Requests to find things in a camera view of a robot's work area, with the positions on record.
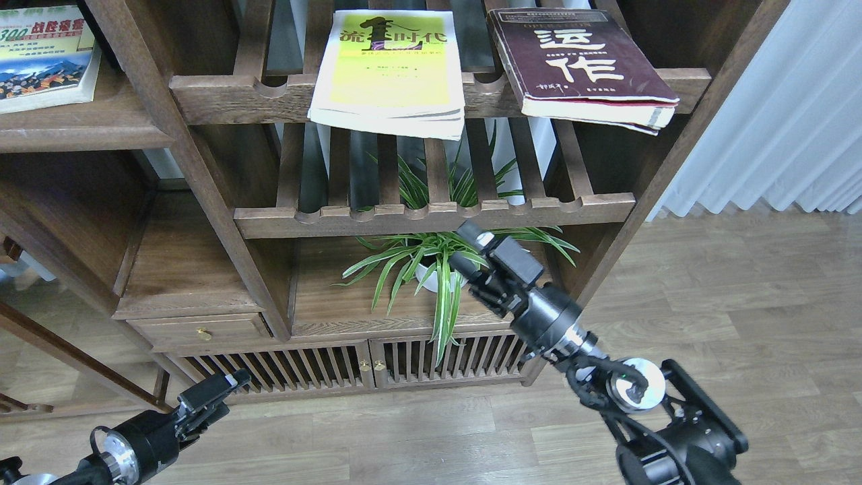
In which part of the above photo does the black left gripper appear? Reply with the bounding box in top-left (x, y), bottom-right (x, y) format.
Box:
top-left (100, 368), bottom-right (251, 484)

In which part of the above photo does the dark wooden bookshelf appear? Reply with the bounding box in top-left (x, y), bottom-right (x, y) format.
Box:
top-left (0, 0), bottom-right (792, 413)

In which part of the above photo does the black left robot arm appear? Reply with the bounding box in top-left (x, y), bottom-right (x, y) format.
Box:
top-left (2, 368), bottom-right (251, 484)

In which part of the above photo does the white pleated curtain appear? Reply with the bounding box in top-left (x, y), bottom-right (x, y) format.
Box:
top-left (649, 1), bottom-right (861, 218)

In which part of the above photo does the small colourful paperback book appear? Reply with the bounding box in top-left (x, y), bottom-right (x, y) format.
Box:
top-left (1, 4), bottom-right (101, 114)

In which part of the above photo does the maroon hardcover book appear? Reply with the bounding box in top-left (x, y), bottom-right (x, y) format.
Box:
top-left (488, 8), bottom-right (679, 135)

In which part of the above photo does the yellow green paperback book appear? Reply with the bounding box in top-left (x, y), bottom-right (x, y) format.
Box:
top-left (308, 9), bottom-right (465, 141)

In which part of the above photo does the white plant pot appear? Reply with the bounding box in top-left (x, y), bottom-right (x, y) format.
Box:
top-left (415, 258), bottom-right (467, 294)

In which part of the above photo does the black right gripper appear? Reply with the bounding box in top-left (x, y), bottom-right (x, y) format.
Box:
top-left (449, 221), bottom-right (593, 361)

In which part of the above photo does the green spider plant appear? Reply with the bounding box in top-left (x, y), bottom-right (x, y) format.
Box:
top-left (335, 142), bottom-right (580, 368)

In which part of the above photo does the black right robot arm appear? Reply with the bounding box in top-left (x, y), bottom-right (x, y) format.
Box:
top-left (451, 222), bottom-right (749, 484)

